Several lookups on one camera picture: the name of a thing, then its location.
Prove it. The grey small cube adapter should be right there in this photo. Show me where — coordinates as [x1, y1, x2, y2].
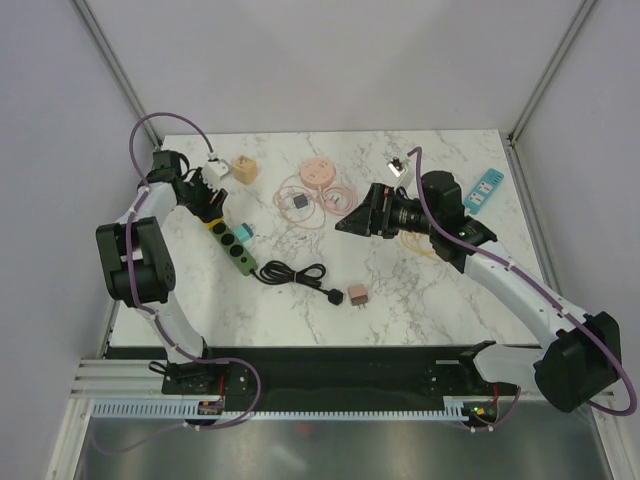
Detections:
[293, 194, 308, 209]

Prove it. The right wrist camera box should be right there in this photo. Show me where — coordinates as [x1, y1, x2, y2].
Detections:
[387, 157, 415, 189]

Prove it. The pink round power strip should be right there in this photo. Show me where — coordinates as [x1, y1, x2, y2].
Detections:
[299, 157, 336, 190]

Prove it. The left aluminium frame post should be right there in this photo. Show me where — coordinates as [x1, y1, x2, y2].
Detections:
[69, 0, 148, 120]

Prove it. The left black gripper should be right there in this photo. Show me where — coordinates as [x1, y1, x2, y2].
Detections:
[179, 169, 228, 225]

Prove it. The teal power strip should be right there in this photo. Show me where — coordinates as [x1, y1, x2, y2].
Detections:
[463, 168, 504, 215]

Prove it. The white slotted cable duct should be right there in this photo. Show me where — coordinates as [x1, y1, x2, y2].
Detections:
[91, 398, 496, 422]

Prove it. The black coiled power cord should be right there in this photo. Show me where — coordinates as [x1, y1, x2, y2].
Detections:
[255, 260, 346, 306]

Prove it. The green power strip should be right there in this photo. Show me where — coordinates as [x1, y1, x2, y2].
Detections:
[205, 218, 258, 276]

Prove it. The yellow thin cable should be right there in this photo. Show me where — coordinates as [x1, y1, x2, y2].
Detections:
[399, 230, 441, 261]

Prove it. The right aluminium frame post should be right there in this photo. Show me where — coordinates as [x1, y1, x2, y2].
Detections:
[505, 0, 600, 149]

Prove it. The pink small plug adapter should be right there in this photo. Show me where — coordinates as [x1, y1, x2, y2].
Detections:
[348, 284, 369, 308]

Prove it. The beige cube plug adapter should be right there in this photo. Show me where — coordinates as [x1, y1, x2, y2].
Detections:
[231, 155, 258, 185]

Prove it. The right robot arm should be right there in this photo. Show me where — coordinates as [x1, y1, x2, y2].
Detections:
[335, 171, 622, 413]

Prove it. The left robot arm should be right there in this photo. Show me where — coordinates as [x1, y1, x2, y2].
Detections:
[96, 150, 227, 393]

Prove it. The aluminium frame post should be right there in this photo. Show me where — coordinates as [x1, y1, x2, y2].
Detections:
[505, 0, 600, 149]
[69, 0, 148, 120]

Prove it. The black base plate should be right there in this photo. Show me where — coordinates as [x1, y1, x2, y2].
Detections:
[159, 343, 551, 414]

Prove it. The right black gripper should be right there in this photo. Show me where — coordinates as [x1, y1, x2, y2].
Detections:
[336, 183, 438, 240]

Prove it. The teal plug adapter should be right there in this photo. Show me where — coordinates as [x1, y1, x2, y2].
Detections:
[233, 223, 254, 243]

